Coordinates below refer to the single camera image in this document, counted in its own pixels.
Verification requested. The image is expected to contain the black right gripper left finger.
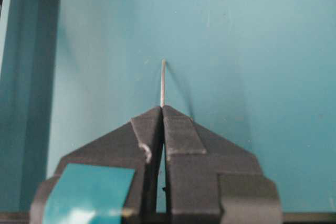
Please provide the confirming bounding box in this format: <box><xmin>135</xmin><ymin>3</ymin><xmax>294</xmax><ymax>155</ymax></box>
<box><xmin>30</xmin><ymin>106</ymin><xmax>161</xmax><ymax>223</ymax></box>

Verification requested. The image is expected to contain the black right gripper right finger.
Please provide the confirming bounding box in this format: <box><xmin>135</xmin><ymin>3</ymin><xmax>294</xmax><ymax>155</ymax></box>
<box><xmin>162</xmin><ymin>106</ymin><xmax>282</xmax><ymax>223</ymax></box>

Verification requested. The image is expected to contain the thin silver wire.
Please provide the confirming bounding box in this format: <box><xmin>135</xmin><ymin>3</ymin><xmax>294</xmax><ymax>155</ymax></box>
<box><xmin>159</xmin><ymin>59</ymin><xmax>167</xmax><ymax>108</ymax></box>

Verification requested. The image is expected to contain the teal covered post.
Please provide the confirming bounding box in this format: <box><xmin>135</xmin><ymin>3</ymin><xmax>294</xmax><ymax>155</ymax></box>
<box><xmin>1</xmin><ymin>0</ymin><xmax>60</xmax><ymax>212</ymax></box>

